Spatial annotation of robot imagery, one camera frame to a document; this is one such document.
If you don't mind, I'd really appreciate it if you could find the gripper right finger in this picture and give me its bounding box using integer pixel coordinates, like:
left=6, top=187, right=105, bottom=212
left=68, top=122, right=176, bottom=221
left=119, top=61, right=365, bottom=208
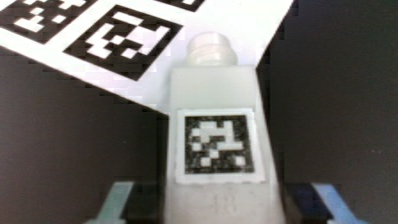
left=283, top=183, right=370, bottom=224

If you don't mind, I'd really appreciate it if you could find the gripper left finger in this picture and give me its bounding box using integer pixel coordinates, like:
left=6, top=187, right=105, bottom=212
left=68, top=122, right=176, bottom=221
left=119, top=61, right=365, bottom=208
left=84, top=181, right=159, bottom=224

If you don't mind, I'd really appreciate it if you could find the white table leg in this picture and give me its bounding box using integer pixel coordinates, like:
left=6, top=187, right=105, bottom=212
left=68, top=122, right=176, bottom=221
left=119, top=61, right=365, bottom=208
left=164, top=32, right=286, bottom=224

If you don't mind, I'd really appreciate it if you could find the marker sheet with tags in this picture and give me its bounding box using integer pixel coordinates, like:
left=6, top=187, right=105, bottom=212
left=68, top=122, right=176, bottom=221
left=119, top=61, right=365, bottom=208
left=0, top=0, right=295, bottom=112

